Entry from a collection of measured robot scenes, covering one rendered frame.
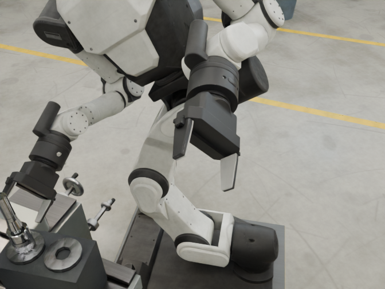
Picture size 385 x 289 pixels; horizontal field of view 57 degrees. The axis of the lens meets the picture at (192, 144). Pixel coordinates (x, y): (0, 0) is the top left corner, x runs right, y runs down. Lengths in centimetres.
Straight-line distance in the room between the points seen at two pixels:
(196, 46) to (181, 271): 108
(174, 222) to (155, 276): 26
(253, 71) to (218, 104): 37
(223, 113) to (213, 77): 6
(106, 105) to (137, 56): 25
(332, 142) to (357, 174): 38
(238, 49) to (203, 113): 17
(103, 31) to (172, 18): 16
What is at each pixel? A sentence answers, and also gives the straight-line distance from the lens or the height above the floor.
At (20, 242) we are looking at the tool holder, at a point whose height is 117.
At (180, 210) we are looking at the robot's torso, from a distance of 135.
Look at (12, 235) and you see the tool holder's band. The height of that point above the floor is 120.
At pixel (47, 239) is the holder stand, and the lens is 101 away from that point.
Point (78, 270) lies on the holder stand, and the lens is 93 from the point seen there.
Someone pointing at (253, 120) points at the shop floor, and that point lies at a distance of 324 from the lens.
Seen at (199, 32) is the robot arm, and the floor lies 163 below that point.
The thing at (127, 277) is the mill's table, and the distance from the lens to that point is 112.
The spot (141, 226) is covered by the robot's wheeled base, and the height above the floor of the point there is 59.
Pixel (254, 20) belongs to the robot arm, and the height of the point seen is 157.
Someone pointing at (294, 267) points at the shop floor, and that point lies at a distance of 228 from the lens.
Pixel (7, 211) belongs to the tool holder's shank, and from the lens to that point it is 89.
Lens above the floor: 188
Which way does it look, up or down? 40 degrees down
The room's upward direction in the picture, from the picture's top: straight up
